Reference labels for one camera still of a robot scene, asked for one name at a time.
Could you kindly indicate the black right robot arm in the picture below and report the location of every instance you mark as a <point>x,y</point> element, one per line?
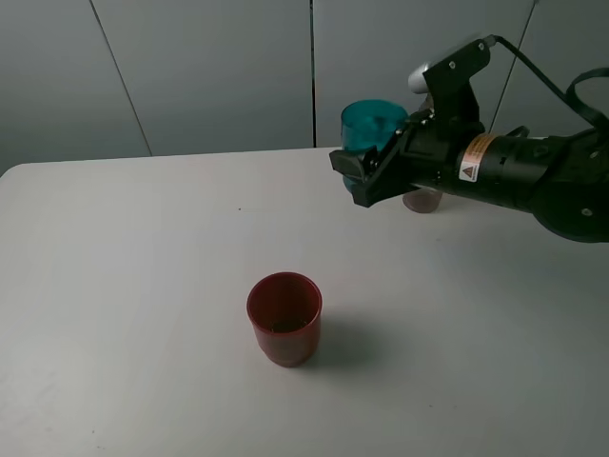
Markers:
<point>561,181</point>

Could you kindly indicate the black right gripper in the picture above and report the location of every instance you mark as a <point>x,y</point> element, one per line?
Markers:
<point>414,157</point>

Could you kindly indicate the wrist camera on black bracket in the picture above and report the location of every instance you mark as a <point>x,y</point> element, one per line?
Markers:
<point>447,81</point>

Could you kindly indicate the teal translucent plastic cup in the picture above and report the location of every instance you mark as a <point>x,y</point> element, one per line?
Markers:
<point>370,123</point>

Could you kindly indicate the clear brownish plastic bottle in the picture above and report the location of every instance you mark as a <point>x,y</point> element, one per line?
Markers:
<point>422,200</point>

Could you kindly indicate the red plastic cup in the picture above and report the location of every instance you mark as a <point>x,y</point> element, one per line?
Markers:
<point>285,311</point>

